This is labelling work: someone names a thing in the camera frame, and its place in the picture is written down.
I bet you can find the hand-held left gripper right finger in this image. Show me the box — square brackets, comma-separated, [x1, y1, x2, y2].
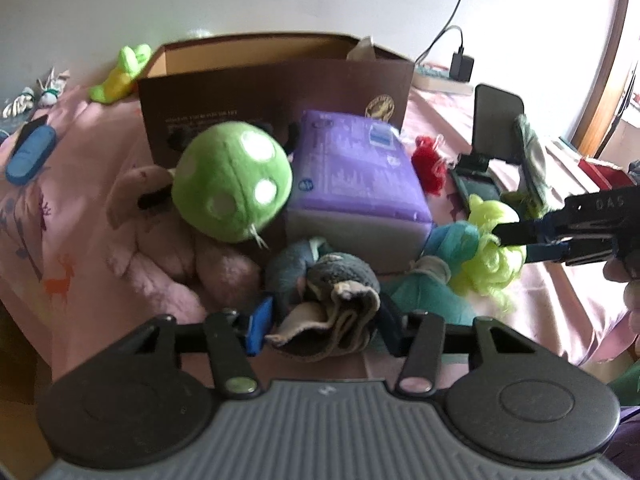
[376, 304, 533, 397]

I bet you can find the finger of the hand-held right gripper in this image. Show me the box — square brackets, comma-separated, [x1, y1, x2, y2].
[522, 239, 574, 264]
[492, 212, 568, 248]

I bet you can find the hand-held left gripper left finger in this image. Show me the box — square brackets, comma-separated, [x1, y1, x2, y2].
[118, 296, 277, 402]

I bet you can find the neon yellow yarn toy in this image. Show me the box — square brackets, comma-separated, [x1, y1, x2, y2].
[449, 194, 527, 312]

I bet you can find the grey blue plush toy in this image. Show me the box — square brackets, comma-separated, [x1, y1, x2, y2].
[272, 254, 383, 361]

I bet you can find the red mesh scrubber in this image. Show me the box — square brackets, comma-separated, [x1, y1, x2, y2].
[411, 135, 452, 196]

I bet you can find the pink plush bear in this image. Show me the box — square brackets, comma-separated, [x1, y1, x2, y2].
[106, 162, 263, 326]

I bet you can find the green white-spotted plush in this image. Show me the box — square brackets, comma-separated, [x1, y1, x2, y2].
[172, 121, 294, 251]

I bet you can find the brown cardboard box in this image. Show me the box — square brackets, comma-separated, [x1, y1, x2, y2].
[136, 34, 416, 167]

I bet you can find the person's right hand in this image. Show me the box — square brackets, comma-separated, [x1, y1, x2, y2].
[602, 259, 640, 337]

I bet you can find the red box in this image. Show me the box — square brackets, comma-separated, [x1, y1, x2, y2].
[577, 157, 636, 192]

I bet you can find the teal plush toy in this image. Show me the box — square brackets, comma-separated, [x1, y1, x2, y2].
[385, 220, 483, 330]

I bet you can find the blue-grey cloth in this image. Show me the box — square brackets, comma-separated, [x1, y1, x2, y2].
[264, 237, 332, 306]

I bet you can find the grey-green cloth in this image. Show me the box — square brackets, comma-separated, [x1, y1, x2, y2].
[514, 114, 555, 211]

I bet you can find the black phone stand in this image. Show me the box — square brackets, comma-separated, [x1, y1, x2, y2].
[450, 84, 526, 211]

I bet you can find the green cloth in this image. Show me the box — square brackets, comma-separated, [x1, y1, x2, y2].
[609, 359, 640, 407]

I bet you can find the purple tissue packet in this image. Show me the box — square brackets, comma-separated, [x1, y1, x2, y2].
[285, 109, 434, 276]

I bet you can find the white power strip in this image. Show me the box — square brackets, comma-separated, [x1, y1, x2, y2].
[414, 62, 475, 97]

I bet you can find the black charger adapter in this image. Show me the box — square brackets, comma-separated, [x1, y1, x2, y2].
[450, 49, 475, 82]

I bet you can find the pink printed bedsheet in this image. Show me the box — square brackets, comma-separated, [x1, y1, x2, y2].
[0, 82, 640, 376]

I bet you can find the green frog plush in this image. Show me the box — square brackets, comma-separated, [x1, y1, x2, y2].
[90, 44, 152, 106]

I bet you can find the blue oval case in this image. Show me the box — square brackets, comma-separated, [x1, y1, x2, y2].
[6, 124, 56, 184]

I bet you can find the white green fluffy toy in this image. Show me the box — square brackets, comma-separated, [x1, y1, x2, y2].
[36, 67, 71, 107]

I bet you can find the wooden door frame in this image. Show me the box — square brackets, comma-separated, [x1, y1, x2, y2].
[572, 0, 640, 161]

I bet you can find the black charger cable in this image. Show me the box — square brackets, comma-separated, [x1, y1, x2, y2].
[420, 25, 464, 61]

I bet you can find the long wall cable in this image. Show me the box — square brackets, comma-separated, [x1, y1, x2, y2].
[415, 0, 478, 63]

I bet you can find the white green rope toy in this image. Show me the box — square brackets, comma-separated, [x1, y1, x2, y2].
[2, 86, 37, 119]

